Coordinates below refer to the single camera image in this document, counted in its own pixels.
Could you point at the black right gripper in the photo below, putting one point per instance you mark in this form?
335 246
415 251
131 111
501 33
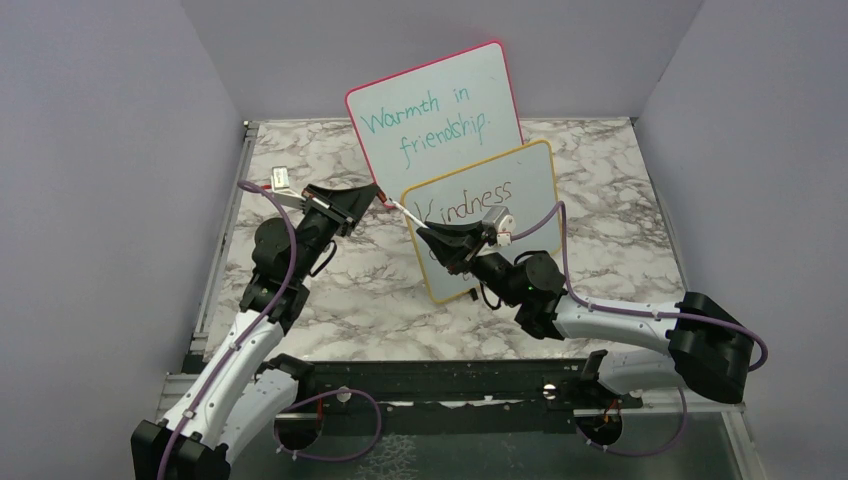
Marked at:
456 246

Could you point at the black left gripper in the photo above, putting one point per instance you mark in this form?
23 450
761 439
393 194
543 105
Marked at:
343 207

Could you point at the white rainbow marker pen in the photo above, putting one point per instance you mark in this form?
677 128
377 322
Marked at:
415 220

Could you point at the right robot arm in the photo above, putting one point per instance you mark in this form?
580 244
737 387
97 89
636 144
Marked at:
694 342

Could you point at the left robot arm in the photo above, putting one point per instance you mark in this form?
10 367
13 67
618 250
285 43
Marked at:
258 318

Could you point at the yellow framed whiteboard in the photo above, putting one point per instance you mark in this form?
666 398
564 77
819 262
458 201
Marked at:
523 180

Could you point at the pink framed whiteboard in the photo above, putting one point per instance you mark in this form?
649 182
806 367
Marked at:
435 118

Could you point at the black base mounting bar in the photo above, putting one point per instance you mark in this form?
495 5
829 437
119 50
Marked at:
338 398

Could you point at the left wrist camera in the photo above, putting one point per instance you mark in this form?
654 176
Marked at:
281 188

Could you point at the aluminium table edge rail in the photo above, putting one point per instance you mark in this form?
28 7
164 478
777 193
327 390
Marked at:
200 335

